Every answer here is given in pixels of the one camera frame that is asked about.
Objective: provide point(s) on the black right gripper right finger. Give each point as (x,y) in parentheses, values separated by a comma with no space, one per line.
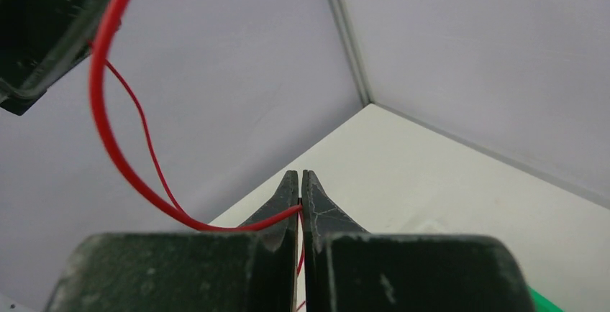
(347,268)

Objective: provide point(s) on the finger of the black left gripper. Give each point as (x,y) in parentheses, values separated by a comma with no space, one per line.
(42,40)

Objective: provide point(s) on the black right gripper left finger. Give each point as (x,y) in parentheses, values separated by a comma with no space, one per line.
(182,271)

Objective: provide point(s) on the green plastic bin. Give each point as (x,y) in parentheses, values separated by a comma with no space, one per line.
(541,303)

